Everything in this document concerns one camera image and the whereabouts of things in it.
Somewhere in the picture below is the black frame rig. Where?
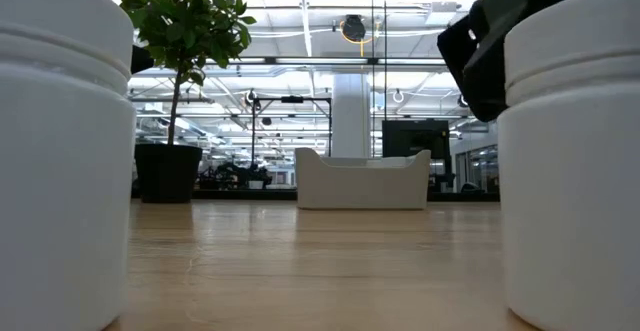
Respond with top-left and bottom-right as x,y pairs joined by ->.
251,95 -> 333,158

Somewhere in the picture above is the black cabinet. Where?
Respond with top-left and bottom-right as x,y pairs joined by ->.
382,119 -> 452,192

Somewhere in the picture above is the black plant pot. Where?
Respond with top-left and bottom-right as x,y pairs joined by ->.
133,143 -> 204,204

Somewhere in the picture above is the black aluminium table frame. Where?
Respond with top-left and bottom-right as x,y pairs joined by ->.
130,189 -> 501,203

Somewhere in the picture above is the white building column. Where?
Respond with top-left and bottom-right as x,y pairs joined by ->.
331,73 -> 372,159

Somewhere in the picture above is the black ceiling cable reel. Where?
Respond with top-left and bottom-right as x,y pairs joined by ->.
340,14 -> 369,43

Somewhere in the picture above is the light grey plastic basket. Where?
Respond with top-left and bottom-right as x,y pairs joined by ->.
294,147 -> 432,211

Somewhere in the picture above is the green leafy plant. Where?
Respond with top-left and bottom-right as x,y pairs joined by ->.
119,0 -> 257,146

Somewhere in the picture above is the white pill bottle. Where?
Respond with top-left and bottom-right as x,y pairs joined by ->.
497,0 -> 640,331
0,0 -> 137,331

